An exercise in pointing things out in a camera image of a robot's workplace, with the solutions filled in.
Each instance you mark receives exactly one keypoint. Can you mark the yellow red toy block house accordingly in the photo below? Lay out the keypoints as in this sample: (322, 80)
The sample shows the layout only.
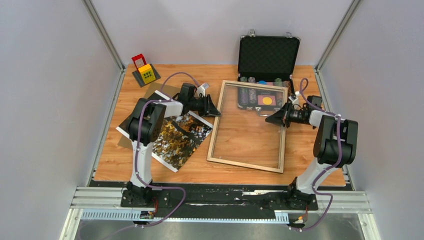
(145, 73)

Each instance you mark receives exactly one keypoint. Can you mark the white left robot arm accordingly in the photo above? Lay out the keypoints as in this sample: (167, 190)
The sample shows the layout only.
(139, 189)

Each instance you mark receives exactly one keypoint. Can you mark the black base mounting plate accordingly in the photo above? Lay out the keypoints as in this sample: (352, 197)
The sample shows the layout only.
(216, 201)

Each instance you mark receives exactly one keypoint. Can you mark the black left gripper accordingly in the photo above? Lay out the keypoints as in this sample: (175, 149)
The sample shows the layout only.
(209, 108)

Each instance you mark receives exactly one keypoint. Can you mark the autumn leaves photo print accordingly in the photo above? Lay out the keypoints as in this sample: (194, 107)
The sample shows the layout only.
(180, 137)

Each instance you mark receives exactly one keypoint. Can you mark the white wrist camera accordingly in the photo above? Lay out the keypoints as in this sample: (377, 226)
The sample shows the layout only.
(294, 99)
(201, 90)

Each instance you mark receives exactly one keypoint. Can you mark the wooden picture frame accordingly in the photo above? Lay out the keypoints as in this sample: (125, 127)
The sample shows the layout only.
(246, 127)

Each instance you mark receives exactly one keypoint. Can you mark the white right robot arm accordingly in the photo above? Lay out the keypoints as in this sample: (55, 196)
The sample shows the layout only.
(334, 147)

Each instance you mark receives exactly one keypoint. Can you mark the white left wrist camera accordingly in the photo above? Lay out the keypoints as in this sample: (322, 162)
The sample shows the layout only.
(201, 90)

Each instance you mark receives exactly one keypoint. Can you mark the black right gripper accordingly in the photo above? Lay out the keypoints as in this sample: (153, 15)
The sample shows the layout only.
(277, 118)

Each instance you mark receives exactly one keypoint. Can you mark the black poker chip case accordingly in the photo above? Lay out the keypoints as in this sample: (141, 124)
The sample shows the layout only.
(268, 61)

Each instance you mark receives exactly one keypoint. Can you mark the aluminium front rail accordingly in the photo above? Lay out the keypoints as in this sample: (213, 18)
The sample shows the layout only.
(103, 203)

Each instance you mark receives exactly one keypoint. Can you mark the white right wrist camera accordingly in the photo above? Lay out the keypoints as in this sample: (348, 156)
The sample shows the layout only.
(294, 99)

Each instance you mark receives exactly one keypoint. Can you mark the transparent acrylic sheet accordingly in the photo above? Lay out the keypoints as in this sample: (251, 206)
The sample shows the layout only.
(248, 126)

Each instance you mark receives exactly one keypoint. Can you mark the brown backing board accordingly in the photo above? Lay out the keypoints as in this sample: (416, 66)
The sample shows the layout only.
(143, 126)

